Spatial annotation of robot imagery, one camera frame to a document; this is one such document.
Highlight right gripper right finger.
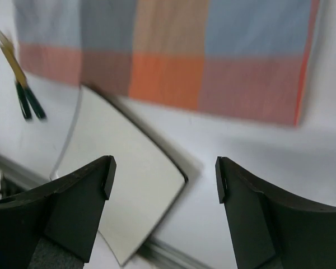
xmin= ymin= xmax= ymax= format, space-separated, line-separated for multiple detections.
xmin=215 ymin=157 xmax=336 ymax=268

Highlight gold knife green handle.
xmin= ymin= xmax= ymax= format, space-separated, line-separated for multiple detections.
xmin=0 ymin=41 xmax=48 ymax=120

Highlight gold fork green handle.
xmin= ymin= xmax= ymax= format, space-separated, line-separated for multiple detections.
xmin=0 ymin=30 xmax=32 ymax=121

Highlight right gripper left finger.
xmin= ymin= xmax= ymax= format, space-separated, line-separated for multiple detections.
xmin=0 ymin=155 xmax=117 ymax=269

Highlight checkered orange blue cloth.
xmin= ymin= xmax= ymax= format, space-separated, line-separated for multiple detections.
xmin=13 ymin=1 xmax=320 ymax=126

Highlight square white plate black rim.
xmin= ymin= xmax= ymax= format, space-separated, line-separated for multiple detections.
xmin=53 ymin=86 xmax=185 ymax=265

